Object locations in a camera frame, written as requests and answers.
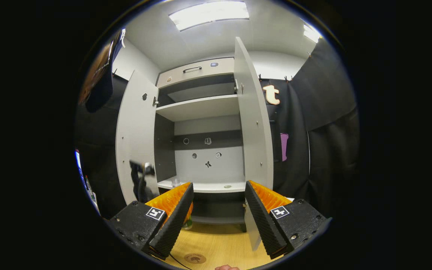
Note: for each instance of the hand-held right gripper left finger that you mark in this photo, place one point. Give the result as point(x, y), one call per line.
point(173, 225)

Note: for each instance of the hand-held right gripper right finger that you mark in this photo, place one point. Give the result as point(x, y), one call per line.
point(264, 225)

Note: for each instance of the green label clear bottle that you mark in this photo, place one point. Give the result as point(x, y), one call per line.
point(188, 223)

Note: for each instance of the white cabinet door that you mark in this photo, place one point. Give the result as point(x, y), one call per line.
point(135, 131)
point(253, 131)

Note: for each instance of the white cabinet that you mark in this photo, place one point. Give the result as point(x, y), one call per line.
point(208, 165)

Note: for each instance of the white cabinet shelf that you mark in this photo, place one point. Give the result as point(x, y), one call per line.
point(208, 186)
point(201, 107)

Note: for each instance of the white cabinet drawer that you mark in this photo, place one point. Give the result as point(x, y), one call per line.
point(201, 75)

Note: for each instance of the black backdrop cloth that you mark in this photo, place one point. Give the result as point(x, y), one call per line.
point(324, 150)
point(96, 150)

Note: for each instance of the large ceiling light panel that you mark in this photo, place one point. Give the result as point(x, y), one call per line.
point(208, 14)

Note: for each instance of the small ceiling light panel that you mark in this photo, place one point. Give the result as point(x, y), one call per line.
point(311, 33)

